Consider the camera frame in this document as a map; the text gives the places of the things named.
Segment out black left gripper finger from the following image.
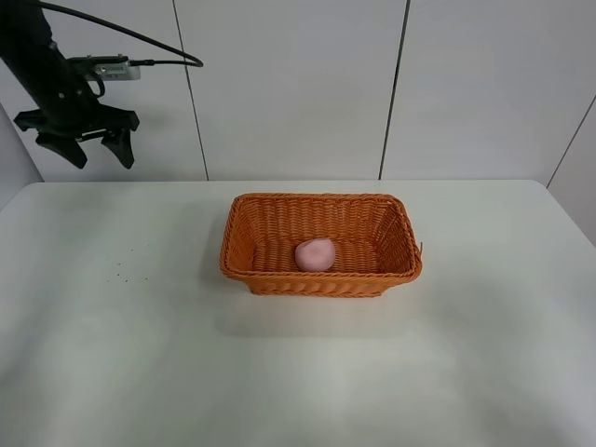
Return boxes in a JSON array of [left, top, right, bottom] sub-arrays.
[[35, 132, 88, 169], [102, 129, 135, 169]]

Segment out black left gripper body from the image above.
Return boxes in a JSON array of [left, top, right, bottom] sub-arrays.
[[13, 45, 140, 138]]

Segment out pink peach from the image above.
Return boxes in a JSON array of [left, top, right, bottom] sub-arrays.
[[294, 238, 335, 272]]

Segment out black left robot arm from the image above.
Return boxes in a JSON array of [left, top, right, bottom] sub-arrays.
[[1, 1, 140, 169]]

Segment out orange wicker basket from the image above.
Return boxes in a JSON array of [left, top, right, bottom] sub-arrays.
[[219, 193, 423, 298]]

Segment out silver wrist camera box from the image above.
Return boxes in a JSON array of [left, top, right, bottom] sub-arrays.
[[67, 55, 141, 81]]

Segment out black camera cable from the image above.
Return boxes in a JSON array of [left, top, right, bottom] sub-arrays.
[[39, 0, 205, 68]]

